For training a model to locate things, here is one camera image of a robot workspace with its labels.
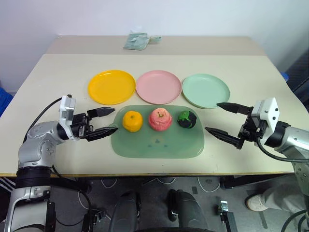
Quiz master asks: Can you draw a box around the black table frame bar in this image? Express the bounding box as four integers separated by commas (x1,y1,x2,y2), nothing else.
220,174,294,190

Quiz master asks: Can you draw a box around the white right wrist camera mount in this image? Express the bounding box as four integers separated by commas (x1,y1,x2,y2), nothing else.
251,97,281,136

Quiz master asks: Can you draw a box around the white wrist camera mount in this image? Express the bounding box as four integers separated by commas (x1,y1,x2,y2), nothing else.
251,97,281,136
58,94,77,128

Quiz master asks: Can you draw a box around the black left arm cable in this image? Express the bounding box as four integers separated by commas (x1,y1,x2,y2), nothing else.
22,97,62,146

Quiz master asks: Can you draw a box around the white shoe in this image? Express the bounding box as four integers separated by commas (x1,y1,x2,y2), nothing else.
245,193,267,213

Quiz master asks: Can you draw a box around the black carbon-pattern object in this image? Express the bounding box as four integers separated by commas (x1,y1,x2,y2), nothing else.
285,51,309,98

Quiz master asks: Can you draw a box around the black clamp device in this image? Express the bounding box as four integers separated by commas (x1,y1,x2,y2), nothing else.
81,208,107,232
215,200,239,232

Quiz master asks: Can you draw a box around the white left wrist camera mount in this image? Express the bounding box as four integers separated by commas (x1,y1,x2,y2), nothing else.
58,94,77,128

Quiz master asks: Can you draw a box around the dark rounded shape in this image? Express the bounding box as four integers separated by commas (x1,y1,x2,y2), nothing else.
167,188,209,232
109,190,141,232

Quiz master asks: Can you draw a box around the red pink apple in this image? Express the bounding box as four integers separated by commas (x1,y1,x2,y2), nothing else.
148,107,173,132

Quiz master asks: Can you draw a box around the blue object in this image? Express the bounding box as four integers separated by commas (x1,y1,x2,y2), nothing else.
0,86,14,117

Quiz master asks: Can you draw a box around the translucent green tray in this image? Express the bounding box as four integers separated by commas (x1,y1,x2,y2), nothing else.
110,104,206,160

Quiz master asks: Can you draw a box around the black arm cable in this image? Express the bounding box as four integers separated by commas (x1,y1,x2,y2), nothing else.
22,97,62,146
255,136,297,162

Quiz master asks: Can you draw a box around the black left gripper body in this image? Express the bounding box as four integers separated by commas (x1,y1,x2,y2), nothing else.
70,112,95,141

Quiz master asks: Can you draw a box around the dark green vegetable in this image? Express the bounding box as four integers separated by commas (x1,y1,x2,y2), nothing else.
177,110,197,130

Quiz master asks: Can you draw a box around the light green plate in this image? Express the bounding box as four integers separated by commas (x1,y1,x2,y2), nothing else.
182,73,231,110

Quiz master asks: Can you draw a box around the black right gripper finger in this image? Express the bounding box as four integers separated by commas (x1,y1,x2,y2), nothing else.
216,101,253,116
204,126,245,150

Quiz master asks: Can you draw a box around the beige trouser leg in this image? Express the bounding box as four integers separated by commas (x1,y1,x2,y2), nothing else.
261,182,308,214

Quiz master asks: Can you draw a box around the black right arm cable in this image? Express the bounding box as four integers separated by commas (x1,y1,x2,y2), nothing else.
255,136,297,162

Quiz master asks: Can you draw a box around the yellow plate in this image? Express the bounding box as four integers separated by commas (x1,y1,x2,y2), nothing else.
87,69,137,106

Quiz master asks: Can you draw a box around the pink plate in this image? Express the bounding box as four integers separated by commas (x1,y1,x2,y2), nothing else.
136,70,183,105

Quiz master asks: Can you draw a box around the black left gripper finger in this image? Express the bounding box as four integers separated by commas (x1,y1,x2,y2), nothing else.
86,106,116,119
84,127,119,143

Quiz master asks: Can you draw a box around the black and white striped cloth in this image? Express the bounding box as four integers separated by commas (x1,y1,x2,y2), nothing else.
0,177,16,195

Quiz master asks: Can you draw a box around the white floor cable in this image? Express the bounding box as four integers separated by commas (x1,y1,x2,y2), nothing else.
197,176,221,193

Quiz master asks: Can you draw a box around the orange fruit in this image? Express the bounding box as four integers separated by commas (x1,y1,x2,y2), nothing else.
122,110,143,133

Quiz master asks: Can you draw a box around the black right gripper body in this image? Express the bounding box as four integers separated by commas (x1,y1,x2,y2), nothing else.
237,113,267,146

